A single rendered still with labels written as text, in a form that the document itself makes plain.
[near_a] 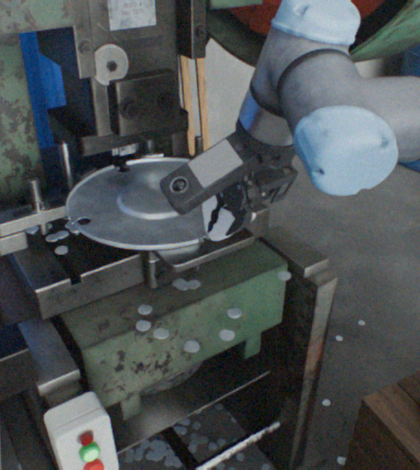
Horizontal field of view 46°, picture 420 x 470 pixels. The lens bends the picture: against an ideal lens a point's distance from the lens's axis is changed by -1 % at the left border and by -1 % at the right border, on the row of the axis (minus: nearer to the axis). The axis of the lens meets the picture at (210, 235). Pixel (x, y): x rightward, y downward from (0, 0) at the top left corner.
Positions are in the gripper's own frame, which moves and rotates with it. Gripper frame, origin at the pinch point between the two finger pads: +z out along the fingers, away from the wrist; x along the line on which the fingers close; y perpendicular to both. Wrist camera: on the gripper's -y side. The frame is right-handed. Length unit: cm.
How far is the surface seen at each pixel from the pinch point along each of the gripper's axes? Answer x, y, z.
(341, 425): -33, 45, 72
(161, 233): 4.5, -4.6, 3.4
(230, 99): 109, 111, 94
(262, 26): 35.0, 33.8, -5.3
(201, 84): 91, 74, 62
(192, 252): -1.3, -3.5, 0.9
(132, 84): 22.0, -2.0, -9.0
